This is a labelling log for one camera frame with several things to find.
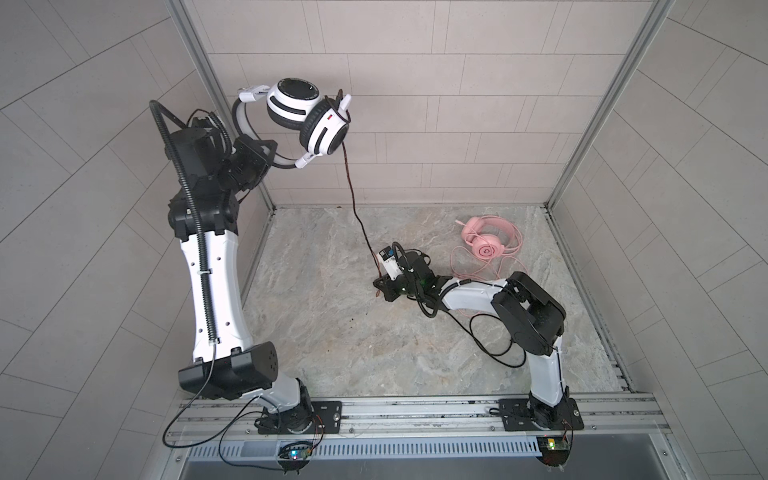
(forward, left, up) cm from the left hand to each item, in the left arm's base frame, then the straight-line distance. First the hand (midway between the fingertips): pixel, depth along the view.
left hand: (280, 135), depth 59 cm
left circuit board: (-49, -2, -46) cm, 68 cm away
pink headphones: (+7, -54, -42) cm, 69 cm away
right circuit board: (-49, -60, -50) cm, 92 cm away
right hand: (-9, -16, -46) cm, 49 cm away
